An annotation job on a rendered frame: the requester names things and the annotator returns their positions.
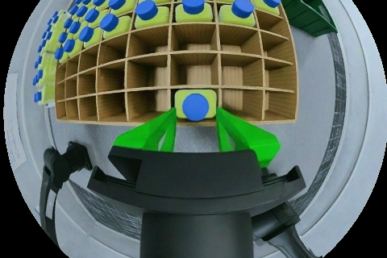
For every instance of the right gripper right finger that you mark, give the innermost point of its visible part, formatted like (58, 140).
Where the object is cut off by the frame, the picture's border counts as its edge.
(246, 136)

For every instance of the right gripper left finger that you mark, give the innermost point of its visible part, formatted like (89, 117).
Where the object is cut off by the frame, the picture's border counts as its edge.
(148, 135)

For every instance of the green plastic crate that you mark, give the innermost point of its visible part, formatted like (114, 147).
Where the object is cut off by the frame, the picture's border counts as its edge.
(301, 14)

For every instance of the brown cardboard carton with dividers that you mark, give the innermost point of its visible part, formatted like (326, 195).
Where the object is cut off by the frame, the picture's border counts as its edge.
(194, 51)

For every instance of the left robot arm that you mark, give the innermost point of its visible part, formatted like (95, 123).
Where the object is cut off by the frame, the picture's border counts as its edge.
(58, 166)

